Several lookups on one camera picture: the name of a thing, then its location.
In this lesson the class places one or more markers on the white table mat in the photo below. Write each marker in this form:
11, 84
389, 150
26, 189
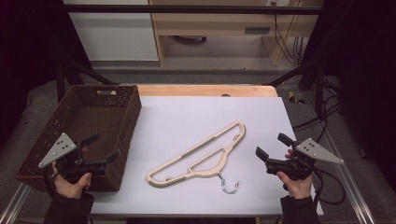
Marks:
186, 112

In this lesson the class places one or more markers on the aluminium frame rail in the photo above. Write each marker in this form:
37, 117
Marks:
345, 174
14, 203

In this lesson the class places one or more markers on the person's right hand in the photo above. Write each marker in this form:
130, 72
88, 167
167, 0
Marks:
297, 188

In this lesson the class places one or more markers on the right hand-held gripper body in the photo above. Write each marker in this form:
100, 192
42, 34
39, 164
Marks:
314, 151

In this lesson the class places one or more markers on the yellow and black tool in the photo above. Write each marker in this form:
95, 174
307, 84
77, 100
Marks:
292, 98

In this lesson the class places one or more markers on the black horizontal frame bar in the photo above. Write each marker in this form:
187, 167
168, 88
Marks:
186, 9

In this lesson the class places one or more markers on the person's left hand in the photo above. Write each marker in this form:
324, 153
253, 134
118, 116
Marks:
71, 189

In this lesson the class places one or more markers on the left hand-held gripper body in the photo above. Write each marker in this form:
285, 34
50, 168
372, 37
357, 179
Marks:
59, 149

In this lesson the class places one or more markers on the light wooden desk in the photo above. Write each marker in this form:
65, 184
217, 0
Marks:
218, 23

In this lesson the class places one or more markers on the white cabinet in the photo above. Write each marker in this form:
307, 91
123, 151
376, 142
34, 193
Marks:
115, 34

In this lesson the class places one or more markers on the brown woven basket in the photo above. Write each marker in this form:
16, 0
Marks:
93, 118

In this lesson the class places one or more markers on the black metal stand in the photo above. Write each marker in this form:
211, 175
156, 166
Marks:
319, 81
60, 77

